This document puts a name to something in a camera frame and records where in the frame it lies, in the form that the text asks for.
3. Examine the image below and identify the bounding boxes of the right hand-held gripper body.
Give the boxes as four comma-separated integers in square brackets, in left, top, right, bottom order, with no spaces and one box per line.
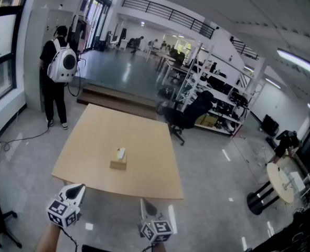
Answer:
[139,215,174,244]

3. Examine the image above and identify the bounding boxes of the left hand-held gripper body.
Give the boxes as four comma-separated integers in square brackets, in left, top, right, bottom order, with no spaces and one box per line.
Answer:
[46,196,81,229]

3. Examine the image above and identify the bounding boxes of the tan cardboard tissue box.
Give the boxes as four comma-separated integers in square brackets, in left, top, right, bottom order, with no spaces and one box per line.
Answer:
[109,151,128,171]

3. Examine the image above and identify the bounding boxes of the person's left forearm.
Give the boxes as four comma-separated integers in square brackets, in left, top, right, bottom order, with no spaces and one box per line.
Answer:
[35,222,64,252]

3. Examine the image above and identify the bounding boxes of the person's right forearm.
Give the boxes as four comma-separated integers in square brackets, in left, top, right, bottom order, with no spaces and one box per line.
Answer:
[149,241,167,252]

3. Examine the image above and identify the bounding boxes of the black office chair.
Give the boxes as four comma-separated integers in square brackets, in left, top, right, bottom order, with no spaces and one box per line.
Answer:
[163,90,216,146]

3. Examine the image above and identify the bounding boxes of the dark wooden steps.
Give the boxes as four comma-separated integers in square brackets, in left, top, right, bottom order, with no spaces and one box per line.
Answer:
[76,82,158,121]

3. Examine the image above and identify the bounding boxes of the yellow cardboard box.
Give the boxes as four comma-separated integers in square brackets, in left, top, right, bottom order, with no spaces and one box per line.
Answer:
[196,113,219,130]

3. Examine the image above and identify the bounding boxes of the round wooden side table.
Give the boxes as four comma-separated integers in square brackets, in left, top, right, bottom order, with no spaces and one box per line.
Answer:
[246,162,296,216]

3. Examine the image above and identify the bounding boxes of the white metal shelf rack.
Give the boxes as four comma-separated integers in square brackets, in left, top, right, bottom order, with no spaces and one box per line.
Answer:
[175,43,266,139]

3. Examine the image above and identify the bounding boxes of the black monitor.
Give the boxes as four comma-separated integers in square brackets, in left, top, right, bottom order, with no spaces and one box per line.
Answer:
[261,114,280,138]

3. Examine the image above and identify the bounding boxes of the dark framed window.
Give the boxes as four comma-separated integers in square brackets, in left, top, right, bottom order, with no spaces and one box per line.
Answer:
[0,0,29,112]

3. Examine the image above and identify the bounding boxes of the black balcony railing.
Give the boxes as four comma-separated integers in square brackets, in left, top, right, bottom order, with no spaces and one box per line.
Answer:
[121,0,216,40]

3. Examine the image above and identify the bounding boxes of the ceiling strip light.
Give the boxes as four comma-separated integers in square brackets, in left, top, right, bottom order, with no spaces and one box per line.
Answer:
[276,48,310,81]

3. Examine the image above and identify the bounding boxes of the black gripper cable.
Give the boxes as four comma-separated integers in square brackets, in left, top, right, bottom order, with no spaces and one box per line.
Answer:
[61,226,79,252]

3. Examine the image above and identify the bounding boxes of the black floor cable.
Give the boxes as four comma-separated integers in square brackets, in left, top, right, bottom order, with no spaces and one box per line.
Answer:
[0,118,51,152]

